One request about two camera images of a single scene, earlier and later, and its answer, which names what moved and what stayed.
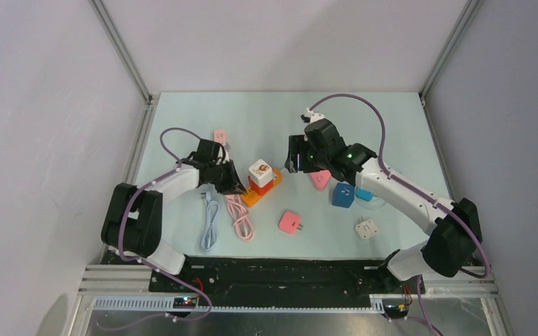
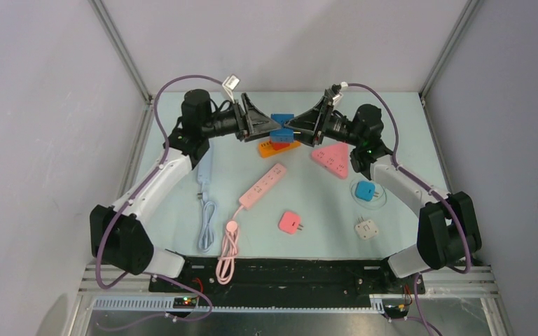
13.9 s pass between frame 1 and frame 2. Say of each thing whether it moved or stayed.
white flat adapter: stayed
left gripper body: moved
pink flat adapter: stayed
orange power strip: moved
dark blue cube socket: moved
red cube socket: moved
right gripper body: moved
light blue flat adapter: stayed
